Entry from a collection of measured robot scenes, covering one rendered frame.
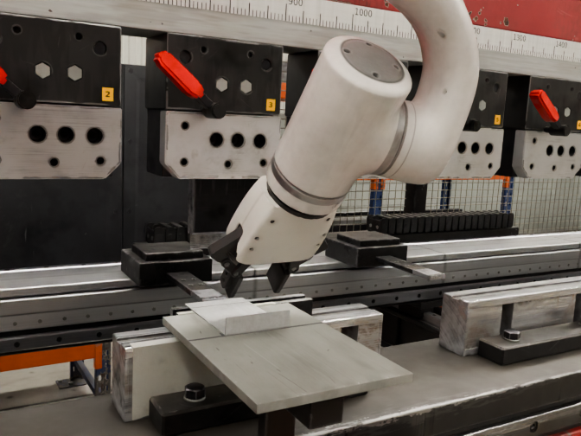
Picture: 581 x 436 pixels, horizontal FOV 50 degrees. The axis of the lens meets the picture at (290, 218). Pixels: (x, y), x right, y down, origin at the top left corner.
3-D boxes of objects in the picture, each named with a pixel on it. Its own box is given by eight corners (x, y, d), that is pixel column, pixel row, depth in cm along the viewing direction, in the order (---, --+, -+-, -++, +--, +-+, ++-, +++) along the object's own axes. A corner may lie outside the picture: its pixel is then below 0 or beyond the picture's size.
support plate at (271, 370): (256, 414, 56) (257, 404, 55) (162, 323, 78) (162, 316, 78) (412, 381, 65) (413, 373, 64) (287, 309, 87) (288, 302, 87)
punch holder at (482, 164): (427, 178, 92) (437, 63, 90) (391, 172, 99) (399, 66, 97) (499, 178, 100) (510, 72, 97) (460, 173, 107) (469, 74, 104)
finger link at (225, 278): (243, 241, 71) (226, 277, 76) (217, 243, 69) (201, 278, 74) (252, 264, 69) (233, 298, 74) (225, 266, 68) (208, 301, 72)
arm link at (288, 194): (335, 140, 67) (325, 160, 69) (262, 137, 63) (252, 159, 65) (368, 198, 62) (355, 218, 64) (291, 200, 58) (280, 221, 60)
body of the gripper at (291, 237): (333, 157, 68) (296, 223, 76) (249, 156, 63) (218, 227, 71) (361, 208, 64) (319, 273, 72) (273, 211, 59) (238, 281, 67)
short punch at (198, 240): (192, 250, 79) (194, 176, 78) (187, 247, 81) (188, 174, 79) (262, 246, 84) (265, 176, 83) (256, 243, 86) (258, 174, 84)
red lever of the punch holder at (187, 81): (167, 46, 66) (229, 110, 71) (155, 48, 69) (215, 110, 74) (156, 59, 66) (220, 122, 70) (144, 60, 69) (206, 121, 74)
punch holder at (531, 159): (520, 178, 102) (532, 74, 99) (482, 173, 109) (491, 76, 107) (579, 178, 109) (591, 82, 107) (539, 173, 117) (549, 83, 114)
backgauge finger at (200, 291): (171, 317, 83) (172, 279, 82) (120, 271, 105) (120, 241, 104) (253, 307, 89) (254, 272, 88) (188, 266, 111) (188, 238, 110)
